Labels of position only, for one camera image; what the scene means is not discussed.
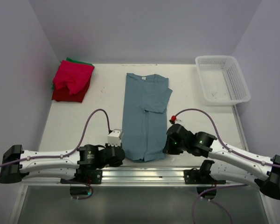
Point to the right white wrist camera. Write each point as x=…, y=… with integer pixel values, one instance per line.
x=175, y=120

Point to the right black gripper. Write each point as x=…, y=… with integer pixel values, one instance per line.
x=168, y=149

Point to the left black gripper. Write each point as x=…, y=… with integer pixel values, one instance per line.
x=120, y=162

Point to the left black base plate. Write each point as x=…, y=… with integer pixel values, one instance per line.
x=87, y=177

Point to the aluminium mounting rail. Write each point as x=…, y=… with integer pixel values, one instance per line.
x=172, y=176

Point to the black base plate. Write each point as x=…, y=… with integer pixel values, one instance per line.
x=87, y=177
x=192, y=176

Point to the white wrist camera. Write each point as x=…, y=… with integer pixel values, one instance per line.
x=175, y=120
x=114, y=138

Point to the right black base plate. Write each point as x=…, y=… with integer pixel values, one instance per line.
x=192, y=176

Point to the blue-grey t shirt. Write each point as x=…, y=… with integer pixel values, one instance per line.
x=144, y=121

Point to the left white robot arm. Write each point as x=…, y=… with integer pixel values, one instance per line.
x=82, y=166

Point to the white plastic basket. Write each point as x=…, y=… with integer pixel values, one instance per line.
x=222, y=81

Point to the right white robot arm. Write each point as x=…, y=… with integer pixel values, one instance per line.
x=223, y=162

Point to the green folded t shirt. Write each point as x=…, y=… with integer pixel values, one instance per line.
x=73, y=75

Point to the red folded t shirt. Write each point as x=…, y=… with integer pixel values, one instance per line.
x=63, y=95

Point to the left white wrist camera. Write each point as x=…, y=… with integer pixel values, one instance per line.
x=114, y=138

